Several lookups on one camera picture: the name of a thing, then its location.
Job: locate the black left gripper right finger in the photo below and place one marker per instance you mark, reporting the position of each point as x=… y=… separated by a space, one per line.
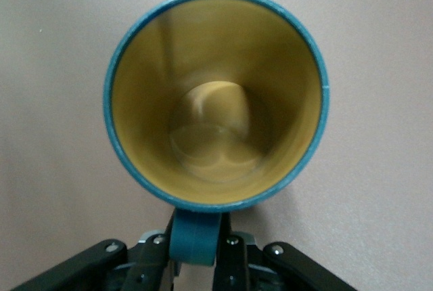
x=236 y=264

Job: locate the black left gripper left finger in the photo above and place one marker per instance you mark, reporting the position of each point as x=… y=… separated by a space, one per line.
x=149 y=264

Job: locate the dark teal mug yellow inside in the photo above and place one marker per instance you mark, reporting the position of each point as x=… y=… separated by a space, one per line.
x=216 y=67

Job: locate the brown table mat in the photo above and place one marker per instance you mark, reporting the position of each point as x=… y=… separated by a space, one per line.
x=50 y=101

